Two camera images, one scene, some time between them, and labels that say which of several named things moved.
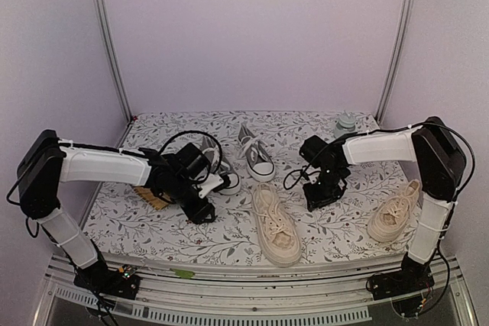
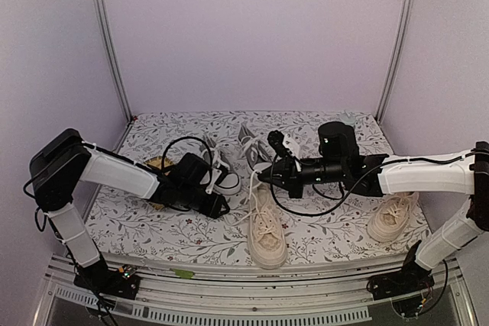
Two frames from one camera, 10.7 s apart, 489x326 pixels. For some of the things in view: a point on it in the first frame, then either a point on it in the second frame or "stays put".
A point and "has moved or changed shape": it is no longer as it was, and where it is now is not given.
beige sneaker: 390,218 stays put
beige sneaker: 280,240 has moved or changed shape
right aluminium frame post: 406,19 stays put
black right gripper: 316,201 → 289,179
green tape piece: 182,274 stays put
